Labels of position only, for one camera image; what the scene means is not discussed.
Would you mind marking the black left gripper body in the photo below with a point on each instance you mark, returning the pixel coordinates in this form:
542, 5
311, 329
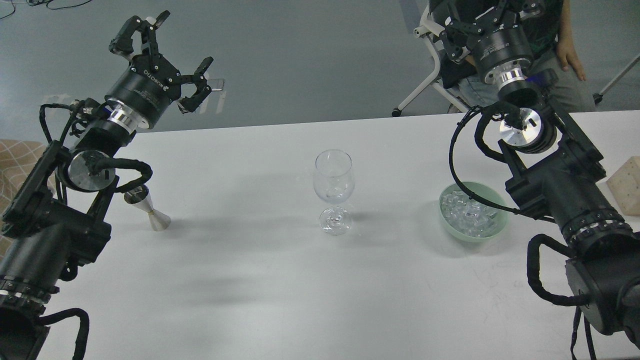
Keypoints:
145, 89

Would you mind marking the clear ice cubes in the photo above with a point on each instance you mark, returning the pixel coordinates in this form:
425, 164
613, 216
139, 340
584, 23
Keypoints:
467, 216

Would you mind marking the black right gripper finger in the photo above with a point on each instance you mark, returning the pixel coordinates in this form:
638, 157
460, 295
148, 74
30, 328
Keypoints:
457, 18
522, 14

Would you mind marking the person in dark shirt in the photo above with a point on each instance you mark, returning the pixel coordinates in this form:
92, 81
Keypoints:
550, 37

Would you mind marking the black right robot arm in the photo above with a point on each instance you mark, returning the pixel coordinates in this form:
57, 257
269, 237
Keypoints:
555, 168

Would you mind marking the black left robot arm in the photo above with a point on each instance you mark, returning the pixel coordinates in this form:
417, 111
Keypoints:
57, 219

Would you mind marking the green bowl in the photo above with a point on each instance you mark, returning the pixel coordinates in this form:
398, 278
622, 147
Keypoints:
503, 220

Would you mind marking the clear wine glass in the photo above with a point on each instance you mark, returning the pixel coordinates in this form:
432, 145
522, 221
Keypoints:
334, 183

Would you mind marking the beige checkered cushion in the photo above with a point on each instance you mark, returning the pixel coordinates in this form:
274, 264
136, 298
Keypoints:
17, 160

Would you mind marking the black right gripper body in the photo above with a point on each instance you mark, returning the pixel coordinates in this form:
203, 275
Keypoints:
501, 53

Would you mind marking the steel cocktail jigger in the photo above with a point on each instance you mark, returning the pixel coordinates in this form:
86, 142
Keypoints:
150, 210

